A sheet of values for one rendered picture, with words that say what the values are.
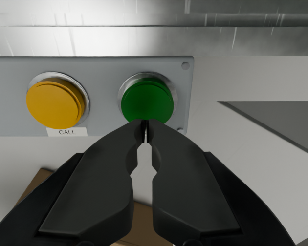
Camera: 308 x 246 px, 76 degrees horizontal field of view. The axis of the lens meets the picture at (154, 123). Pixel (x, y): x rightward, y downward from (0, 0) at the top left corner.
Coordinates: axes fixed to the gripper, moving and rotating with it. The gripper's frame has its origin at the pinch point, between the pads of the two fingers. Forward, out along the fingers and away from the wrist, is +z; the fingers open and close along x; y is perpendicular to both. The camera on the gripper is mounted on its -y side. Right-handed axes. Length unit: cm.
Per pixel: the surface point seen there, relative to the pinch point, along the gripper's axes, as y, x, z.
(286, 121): 57, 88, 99
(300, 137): 70, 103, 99
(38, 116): 0.7, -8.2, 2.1
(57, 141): 10.9, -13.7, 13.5
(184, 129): 2.6, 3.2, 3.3
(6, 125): 2.2, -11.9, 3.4
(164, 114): 0.6, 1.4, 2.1
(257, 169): 17.0, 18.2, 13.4
